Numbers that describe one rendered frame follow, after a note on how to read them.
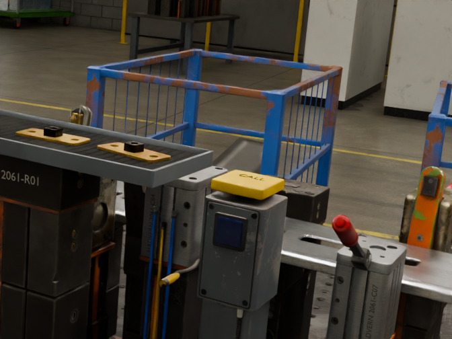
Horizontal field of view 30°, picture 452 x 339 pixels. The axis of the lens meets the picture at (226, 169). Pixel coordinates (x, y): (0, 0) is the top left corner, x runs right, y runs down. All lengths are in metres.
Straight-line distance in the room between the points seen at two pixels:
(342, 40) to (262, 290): 8.27
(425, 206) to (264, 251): 0.49
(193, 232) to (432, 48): 8.05
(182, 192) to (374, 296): 0.27
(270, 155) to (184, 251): 2.08
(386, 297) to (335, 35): 8.17
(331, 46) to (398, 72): 0.76
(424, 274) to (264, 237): 0.35
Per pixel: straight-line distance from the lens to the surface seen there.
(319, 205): 1.41
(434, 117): 2.98
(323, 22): 9.16
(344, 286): 1.02
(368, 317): 1.02
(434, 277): 1.16
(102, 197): 1.21
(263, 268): 0.89
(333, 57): 9.15
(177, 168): 0.91
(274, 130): 3.13
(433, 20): 9.05
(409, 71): 9.09
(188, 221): 1.08
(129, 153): 0.95
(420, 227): 1.32
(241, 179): 0.89
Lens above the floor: 1.37
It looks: 13 degrees down
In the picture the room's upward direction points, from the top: 5 degrees clockwise
